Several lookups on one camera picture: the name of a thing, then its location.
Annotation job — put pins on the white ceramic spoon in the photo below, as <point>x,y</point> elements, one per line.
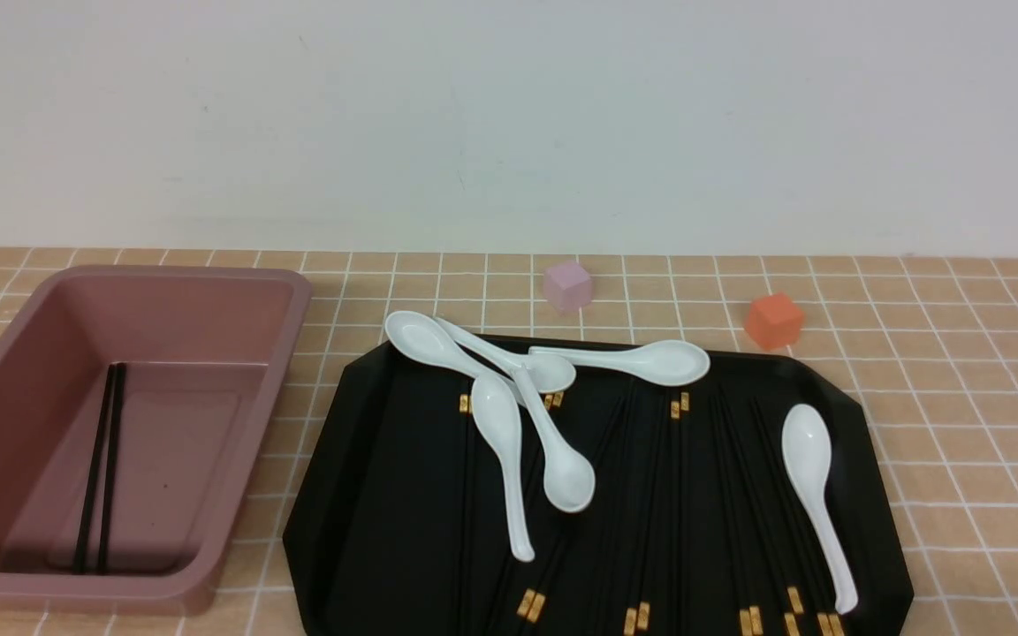
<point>806,447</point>
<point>497,418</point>
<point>439,343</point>
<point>664,363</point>

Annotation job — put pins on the white ceramic spoon crossing long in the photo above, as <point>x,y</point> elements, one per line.
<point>569,481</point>

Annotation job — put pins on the white ceramic spoon top left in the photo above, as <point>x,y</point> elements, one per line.
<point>439,343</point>

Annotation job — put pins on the pink plastic bin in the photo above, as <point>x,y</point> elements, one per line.
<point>206,352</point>

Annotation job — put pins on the lilac cube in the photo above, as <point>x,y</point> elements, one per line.
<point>568,287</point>

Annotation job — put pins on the black chopstick in bin right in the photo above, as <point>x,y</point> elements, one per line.
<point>116,407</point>

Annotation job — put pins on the white ceramic spoon top right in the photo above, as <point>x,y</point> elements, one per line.
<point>664,363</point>

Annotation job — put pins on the black chopstick in bin left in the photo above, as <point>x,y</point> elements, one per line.
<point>79,562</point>

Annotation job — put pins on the black octagonal tray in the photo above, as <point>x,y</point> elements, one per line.
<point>372,540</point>

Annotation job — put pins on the orange cube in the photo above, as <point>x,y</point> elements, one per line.
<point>774,321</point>

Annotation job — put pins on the black chopstick in bin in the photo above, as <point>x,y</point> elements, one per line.
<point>116,407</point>
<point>79,562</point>

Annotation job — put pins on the white ceramic spoon centre left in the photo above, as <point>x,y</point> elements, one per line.
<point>497,418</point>

